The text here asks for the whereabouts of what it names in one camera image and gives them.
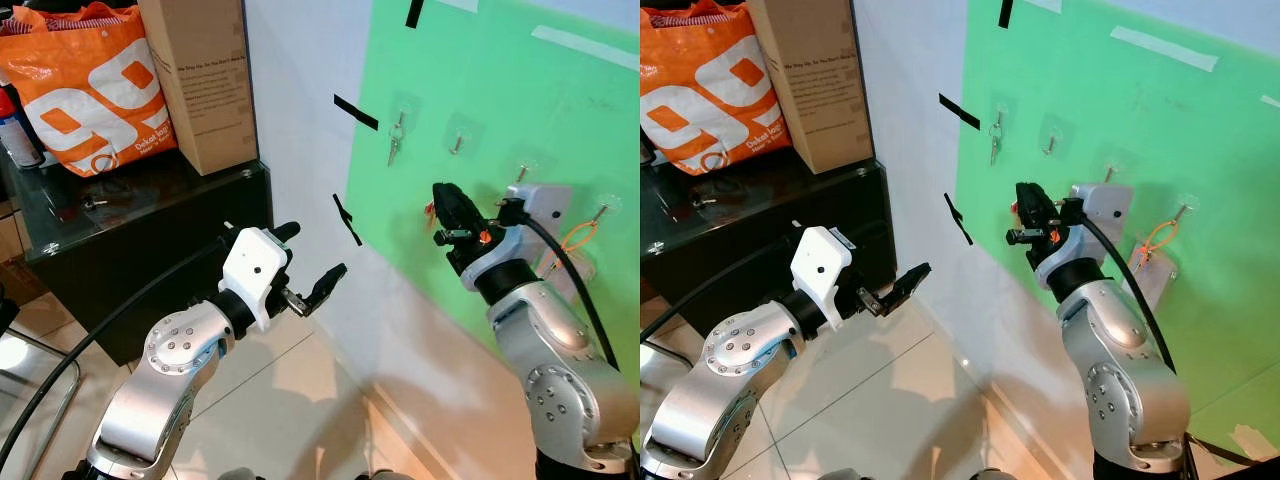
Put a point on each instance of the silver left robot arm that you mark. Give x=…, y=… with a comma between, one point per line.
x=180, y=345
x=740, y=350

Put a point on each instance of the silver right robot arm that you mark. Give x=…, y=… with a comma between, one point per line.
x=540, y=340
x=1110, y=340

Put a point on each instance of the keys with black fob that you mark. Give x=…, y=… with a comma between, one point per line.
x=95, y=203

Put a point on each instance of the black tape strip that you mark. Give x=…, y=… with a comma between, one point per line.
x=347, y=218
x=414, y=13
x=1005, y=13
x=356, y=112
x=958, y=220
x=960, y=112

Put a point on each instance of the black glass-top cabinet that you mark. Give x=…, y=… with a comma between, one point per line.
x=120, y=270
x=740, y=250

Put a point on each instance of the green paper backdrop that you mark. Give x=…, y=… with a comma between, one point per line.
x=1150, y=120
x=500, y=90

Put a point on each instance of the brown cardboard box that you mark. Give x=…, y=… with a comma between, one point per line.
x=200, y=90
x=815, y=90

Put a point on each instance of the robot left leg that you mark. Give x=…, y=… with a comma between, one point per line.
x=842, y=475

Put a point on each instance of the robot leg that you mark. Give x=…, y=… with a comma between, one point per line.
x=842, y=475
x=988, y=476

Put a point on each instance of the translucent tape strip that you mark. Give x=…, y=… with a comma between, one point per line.
x=1165, y=48
x=585, y=47
x=1045, y=4
x=460, y=4
x=1270, y=101

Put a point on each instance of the orange and white shopping bag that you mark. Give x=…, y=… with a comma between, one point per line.
x=90, y=100
x=710, y=100

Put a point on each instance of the robot right leg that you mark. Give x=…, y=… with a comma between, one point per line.
x=988, y=476

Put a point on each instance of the red striped cloth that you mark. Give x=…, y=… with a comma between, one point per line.
x=80, y=20
x=700, y=17

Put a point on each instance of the white spray can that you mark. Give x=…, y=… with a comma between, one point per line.
x=18, y=135

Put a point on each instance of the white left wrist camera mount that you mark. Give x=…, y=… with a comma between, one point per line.
x=822, y=270
x=255, y=270

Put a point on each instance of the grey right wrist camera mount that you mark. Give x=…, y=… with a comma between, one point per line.
x=545, y=210
x=1105, y=210

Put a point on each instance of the clear adhesive wall hook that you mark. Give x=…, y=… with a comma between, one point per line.
x=521, y=170
x=601, y=212
x=1050, y=143
x=458, y=143
x=1184, y=212
x=1000, y=110
x=403, y=108
x=1109, y=172

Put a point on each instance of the chrome frame stool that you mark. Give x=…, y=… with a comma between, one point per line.
x=10, y=352

